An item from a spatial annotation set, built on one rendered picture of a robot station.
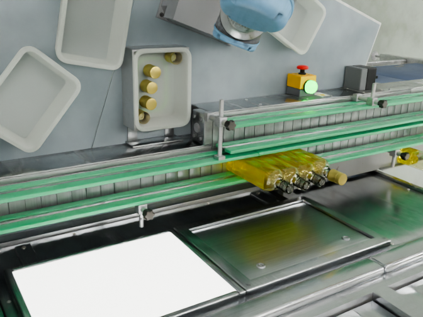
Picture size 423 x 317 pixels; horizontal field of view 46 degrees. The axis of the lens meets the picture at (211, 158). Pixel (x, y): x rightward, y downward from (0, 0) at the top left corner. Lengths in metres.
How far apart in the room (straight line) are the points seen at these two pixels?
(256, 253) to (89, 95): 0.61
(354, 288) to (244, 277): 0.26
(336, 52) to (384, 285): 0.93
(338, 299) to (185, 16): 0.80
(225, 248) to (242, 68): 0.62
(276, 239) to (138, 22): 0.69
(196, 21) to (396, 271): 0.82
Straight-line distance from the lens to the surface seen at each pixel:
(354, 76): 1.89
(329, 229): 1.42
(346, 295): 1.19
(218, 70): 1.57
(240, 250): 1.27
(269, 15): 0.80
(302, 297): 1.12
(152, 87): 1.39
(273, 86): 1.71
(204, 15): 1.40
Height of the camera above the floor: 2.05
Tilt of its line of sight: 53 degrees down
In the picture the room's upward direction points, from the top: 119 degrees clockwise
